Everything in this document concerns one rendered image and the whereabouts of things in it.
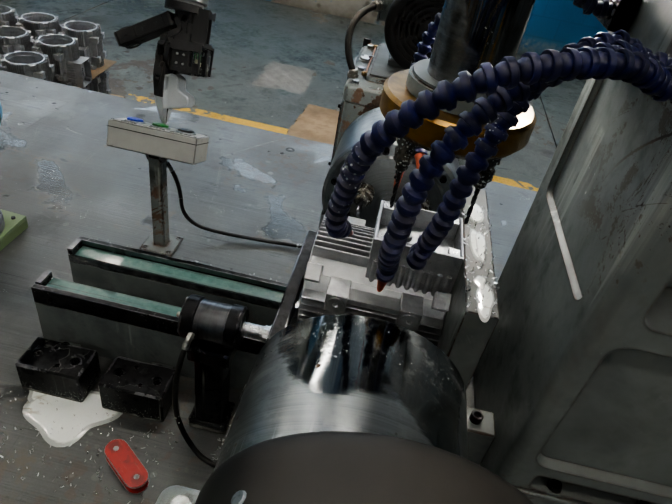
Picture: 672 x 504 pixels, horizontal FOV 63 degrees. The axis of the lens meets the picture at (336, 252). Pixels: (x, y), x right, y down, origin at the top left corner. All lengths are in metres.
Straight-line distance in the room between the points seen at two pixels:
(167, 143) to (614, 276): 0.78
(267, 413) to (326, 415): 0.06
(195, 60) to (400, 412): 0.76
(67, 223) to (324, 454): 1.13
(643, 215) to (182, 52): 0.79
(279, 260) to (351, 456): 0.99
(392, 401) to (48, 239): 0.93
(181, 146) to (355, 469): 0.89
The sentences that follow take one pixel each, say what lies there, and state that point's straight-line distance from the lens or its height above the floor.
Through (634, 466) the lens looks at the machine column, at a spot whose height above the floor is 0.97.
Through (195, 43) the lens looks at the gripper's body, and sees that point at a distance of 1.05.
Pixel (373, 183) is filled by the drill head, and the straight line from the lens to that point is 0.97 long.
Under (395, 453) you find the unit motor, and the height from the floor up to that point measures 1.37.
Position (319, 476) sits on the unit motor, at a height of 1.36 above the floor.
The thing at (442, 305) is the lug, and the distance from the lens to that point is 0.74.
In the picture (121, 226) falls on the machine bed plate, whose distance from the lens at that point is 1.29.
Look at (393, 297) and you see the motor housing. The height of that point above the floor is 1.07.
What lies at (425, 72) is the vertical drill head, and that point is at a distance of 0.65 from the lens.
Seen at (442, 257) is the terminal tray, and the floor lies 1.14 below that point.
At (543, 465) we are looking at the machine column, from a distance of 0.82.
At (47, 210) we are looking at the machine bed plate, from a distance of 1.37.
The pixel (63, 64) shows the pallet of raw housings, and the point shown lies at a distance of 3.10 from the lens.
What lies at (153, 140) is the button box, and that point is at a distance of 1.08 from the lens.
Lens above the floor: 1.55
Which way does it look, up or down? 37 degrees down
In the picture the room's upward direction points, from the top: 11 degrees clockwise
